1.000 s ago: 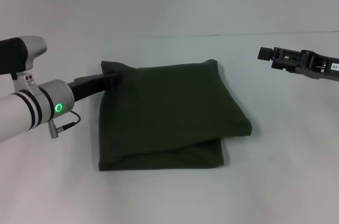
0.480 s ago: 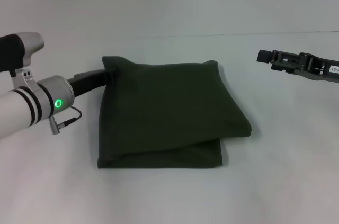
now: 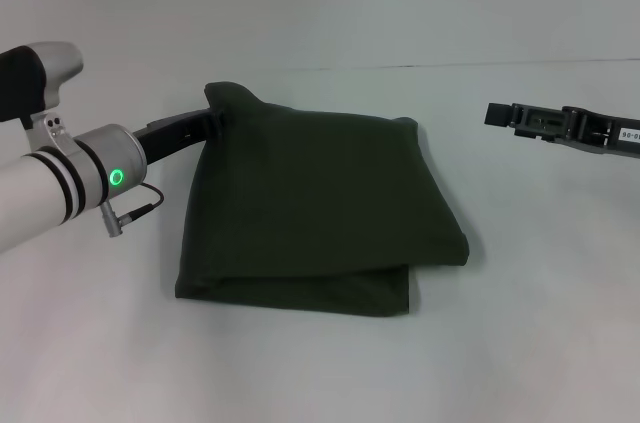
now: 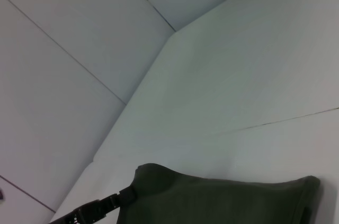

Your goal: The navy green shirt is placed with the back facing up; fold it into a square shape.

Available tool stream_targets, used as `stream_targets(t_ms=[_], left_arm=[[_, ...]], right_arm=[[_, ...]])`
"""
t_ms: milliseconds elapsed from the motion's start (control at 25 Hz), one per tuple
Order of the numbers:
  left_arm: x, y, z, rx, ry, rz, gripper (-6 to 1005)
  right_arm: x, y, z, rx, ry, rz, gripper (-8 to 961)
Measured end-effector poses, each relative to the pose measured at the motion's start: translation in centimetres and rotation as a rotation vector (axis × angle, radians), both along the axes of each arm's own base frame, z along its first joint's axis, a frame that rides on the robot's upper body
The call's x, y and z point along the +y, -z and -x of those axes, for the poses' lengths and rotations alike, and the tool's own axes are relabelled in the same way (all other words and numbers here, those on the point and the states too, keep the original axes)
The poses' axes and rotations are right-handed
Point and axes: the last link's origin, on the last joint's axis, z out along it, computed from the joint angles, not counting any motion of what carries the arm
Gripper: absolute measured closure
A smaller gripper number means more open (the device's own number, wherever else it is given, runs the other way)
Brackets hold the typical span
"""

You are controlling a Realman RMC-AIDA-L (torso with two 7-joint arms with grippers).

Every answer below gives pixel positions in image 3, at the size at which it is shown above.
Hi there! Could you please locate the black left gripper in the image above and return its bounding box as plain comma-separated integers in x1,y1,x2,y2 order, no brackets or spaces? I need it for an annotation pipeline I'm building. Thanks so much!
130,107,224,167

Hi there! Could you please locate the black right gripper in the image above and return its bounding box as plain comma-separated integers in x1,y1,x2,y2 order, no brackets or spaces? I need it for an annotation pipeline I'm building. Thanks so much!
483,101,640,160

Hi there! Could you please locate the dark green shirt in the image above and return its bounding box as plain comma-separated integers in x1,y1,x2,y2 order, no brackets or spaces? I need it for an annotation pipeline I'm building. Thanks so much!
174,81,471,318

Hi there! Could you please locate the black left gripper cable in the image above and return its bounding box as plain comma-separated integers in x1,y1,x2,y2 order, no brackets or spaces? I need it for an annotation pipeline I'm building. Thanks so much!
99,181,166,239

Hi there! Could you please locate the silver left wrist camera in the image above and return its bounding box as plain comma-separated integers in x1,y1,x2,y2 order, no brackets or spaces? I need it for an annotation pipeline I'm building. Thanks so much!
0,41,85,152

